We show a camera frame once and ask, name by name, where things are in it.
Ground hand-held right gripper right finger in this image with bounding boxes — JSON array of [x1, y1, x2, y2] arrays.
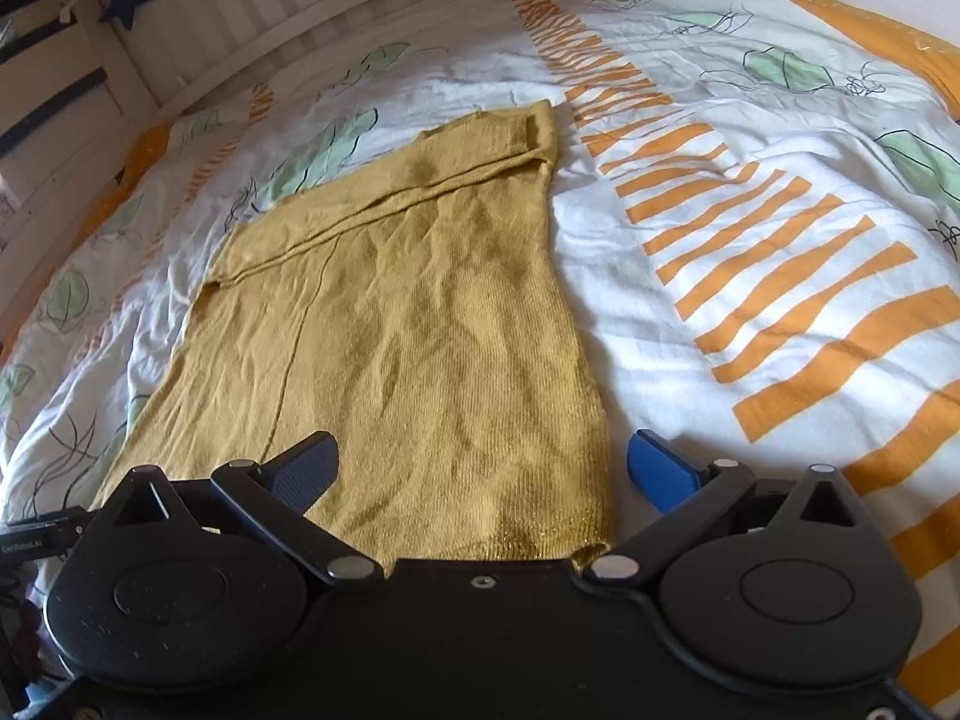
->
[[583, 427, 869, 587]]

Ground yellow knit sweater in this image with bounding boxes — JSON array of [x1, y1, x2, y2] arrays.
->
[[90, 99, 617, 563]]

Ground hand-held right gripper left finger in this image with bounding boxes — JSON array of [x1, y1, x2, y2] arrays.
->
[[96, 430, 385, 589]]

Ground leaf print duvet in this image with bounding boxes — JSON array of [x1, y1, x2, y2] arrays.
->
[[0, 0, 960, 713]]

